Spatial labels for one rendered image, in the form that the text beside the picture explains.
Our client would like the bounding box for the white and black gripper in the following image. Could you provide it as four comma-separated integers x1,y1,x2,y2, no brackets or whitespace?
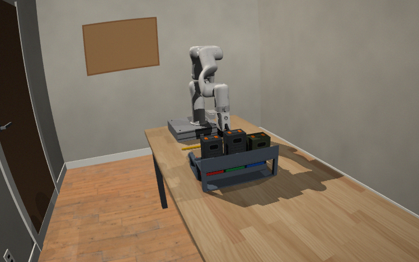
216,111,231,137

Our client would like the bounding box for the olive green tool case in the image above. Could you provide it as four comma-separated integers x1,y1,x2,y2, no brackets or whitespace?
246,132,271,151

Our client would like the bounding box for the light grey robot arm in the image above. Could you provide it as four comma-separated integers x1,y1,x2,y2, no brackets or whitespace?
189,46,229,125

